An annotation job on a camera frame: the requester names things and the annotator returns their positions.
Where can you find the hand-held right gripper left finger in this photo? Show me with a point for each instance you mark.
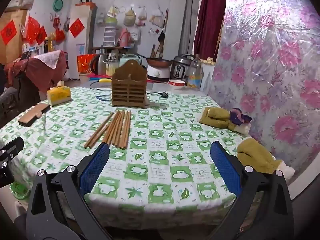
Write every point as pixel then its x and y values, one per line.
pixel 93 170

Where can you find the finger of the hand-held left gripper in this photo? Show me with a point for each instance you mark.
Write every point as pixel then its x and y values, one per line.
pixel 13 146

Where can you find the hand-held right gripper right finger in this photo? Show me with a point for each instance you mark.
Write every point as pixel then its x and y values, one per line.
pixel 226 170

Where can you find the bundle of wooden chopsticks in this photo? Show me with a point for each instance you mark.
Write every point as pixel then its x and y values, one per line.
pixel 120 130

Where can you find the wooden chopstick holder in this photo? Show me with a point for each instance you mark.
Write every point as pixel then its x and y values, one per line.
pixel 128 90

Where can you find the olive yellow mitten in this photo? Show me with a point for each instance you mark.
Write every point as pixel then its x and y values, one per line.
pixel 260 157
pixel 216 118

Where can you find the metal chair with cushion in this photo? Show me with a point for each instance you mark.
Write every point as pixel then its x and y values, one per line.
pixel 10 102

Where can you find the purple cloth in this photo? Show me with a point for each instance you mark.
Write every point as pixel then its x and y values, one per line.
pixel 238 116

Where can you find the yellow tissue pack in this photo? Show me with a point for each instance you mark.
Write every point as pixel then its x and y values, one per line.
pixel 58 95

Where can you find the blue band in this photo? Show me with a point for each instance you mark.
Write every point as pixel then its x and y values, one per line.
pixel 102 99

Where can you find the red cloth covered table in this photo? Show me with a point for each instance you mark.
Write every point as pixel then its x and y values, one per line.
pixel 37 73

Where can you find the yellow electric frying pan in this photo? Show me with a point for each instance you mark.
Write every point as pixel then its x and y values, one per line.
pixel 105 81

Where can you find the white waste bin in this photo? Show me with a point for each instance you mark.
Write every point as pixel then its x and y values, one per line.
pixel 85 77

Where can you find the pink mat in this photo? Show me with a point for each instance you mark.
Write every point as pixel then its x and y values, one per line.
pixel 96 76

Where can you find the white floral cloth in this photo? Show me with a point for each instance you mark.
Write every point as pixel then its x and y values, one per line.
pixel 48 58

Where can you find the wooden door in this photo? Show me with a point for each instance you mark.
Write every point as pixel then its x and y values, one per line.
pixel 15 50

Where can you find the red and white bowl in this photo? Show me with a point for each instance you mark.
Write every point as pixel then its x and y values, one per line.
pixel 176 83

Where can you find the clear plastic oil bottle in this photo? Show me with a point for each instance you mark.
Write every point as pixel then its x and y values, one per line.
pixel 194 75

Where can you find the yellow pot with steel lid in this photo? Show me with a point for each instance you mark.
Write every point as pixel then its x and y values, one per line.
pixel 111 70

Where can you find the steel electric kettle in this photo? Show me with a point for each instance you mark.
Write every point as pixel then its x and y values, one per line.
pixel 98 65

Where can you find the dark sauce bottle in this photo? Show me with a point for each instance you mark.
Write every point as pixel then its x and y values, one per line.
pixel 46 46

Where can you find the red gift bag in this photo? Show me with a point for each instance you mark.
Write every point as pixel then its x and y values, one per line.
pixel 83 63

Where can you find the yellow fringed cloth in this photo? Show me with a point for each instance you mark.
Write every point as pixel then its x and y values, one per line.
pixel 208 61

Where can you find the yellow cooking oil bottle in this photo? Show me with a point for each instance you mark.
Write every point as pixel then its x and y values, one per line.
pixel 51 42

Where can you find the black silver pressure cooker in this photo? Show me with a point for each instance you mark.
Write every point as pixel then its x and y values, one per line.
pixel 180 67

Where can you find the floral plastic-wrapped mattress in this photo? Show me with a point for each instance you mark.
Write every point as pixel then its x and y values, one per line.
pixel 275 67

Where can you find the red diamond paper decoration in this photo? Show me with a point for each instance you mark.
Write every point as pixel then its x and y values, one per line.
pixel 8 32
pixel 41 36
pixel 76 28

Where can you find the mint green rice cooker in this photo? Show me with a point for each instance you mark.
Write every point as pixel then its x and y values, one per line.
pixel 125 59

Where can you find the red plastic bag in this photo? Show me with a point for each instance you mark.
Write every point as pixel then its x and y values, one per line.
pixel 31 28

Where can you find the red hanging bag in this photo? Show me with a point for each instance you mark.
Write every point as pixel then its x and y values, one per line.
pixel 60 35

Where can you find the wooden shelf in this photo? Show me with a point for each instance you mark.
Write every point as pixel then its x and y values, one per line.
pixel 110 48

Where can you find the red hanging ornament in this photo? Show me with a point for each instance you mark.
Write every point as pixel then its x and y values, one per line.
pixel 57 22

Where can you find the plastic drawer unit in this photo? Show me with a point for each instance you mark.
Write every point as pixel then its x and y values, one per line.
pixel 110 36

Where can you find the pink thermos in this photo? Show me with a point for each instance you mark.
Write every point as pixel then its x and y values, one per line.
pixel 124 38

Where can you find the white printed bag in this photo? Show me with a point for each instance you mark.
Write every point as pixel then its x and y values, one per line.
pixel 135 35

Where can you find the teal round basin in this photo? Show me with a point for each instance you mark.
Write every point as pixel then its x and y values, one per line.
pixel 59 5

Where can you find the white refrigerator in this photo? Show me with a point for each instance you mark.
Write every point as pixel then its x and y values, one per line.
pixel 83 11

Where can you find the maroon curtain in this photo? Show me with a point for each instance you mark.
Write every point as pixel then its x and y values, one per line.
pixel 210 17

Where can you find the hanging beige cloth holder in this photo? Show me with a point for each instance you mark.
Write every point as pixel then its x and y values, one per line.
pixel 129 17

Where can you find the hanging clear plastic bag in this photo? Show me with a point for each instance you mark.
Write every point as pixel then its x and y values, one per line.
pixel 113 12
pixel 141 17

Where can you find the hanging white plastic bag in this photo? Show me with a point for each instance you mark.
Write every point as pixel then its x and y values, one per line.
pixel 156 17

